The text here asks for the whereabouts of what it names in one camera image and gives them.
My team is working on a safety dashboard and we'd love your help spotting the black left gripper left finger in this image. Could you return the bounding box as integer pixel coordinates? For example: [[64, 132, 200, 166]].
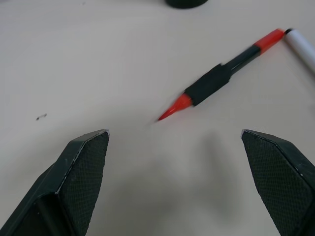
[[0, 129, 110, 236]]

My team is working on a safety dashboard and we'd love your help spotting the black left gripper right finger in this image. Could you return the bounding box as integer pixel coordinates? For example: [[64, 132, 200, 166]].
[[241, 129, 315, 236]]

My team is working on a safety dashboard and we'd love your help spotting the red and black pen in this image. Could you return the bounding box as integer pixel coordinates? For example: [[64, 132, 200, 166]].
[[157, 28, 285, 121]]

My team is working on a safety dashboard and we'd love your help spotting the white marker with black cap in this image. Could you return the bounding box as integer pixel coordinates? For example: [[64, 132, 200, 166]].
[[284, 28, 315, 74]]

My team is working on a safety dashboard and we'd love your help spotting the black pen holder cup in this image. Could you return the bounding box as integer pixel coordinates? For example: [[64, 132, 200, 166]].
[[165, 0, 209, 9]]

